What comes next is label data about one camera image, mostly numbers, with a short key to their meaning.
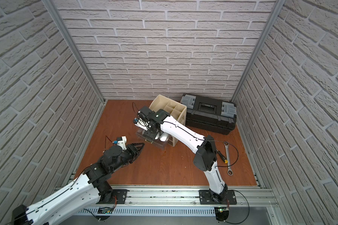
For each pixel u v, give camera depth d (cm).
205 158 54
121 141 70
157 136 54
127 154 66
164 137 80
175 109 78
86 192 52
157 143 73
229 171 83
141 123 68
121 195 74
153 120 55
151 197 75
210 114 90
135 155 66
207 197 74
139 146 72
